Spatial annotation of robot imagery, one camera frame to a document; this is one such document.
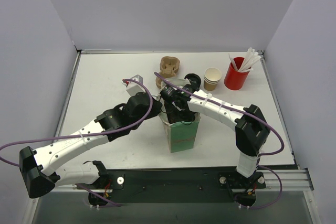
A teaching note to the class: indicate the white wrapped straws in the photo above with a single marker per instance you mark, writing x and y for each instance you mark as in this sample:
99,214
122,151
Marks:
251,57

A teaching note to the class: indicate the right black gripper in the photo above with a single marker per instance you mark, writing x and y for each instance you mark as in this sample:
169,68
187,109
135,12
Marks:
180,114

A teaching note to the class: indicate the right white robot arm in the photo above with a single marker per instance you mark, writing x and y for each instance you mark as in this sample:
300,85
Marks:
250,133

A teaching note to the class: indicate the red straw holder cup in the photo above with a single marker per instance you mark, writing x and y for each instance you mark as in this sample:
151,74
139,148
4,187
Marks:
234,80

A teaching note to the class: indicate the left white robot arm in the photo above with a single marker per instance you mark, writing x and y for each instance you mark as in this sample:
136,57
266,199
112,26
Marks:
44,168

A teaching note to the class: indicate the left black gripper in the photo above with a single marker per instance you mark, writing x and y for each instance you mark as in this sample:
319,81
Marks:
156,106

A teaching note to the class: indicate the aluminium front rail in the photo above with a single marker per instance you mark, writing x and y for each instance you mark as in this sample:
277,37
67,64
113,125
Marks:
97,177

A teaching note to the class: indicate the brown paper cup stack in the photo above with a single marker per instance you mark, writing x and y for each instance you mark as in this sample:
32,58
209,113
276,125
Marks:
212,77

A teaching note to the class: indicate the brown cardboard cup carrier stack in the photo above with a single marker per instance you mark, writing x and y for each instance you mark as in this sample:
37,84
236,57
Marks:
169,67

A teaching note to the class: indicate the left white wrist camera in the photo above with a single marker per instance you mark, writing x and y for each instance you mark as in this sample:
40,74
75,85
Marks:
133,88

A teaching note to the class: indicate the black coffee lid stack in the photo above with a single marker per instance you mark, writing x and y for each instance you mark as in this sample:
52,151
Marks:
194,80

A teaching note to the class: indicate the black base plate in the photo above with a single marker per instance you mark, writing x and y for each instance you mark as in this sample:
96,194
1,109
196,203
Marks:
175,185

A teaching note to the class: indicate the green paper takeout bag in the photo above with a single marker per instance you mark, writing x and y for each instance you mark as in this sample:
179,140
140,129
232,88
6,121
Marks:
180,136

